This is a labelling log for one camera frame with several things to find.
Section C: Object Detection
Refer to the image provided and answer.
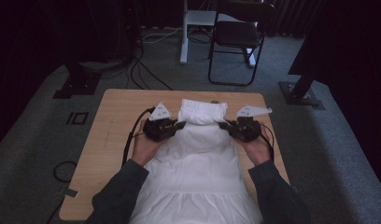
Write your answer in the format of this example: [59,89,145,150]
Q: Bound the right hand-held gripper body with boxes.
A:
[230,105,273,144]

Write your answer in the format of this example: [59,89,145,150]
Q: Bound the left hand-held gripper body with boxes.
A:
[142,102,178,144]

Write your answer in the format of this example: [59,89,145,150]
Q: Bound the white skirt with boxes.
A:
[129,98,265,224]

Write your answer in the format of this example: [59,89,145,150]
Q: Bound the person's right hand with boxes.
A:
[236,123,275,167]

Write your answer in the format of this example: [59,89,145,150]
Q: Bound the person's left hand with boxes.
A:
[131,119,168,168]

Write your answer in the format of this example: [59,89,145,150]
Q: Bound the black slanted stand with base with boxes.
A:
[278,31,326,111]

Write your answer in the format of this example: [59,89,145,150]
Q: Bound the black stand with square base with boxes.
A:
[52,60,103,100]

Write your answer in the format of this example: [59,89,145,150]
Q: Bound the black folding chair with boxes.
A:
[207,0,276,87]

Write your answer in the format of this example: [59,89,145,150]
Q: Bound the dark equipment rack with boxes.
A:
[65,0,144,68]

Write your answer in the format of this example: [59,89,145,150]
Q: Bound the dark curtain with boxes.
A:
[266,0,324,39]

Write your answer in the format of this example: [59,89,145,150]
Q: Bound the left hand-held gripper cable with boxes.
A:
[120,106,156,168]

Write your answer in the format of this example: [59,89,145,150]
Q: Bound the black floor cables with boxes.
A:
[125,54,174,91]

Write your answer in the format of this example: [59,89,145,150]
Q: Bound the white desk frame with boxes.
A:
[179,0,257,68]

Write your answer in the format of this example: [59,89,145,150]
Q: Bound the white floor cable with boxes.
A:
[141,26,184,45]

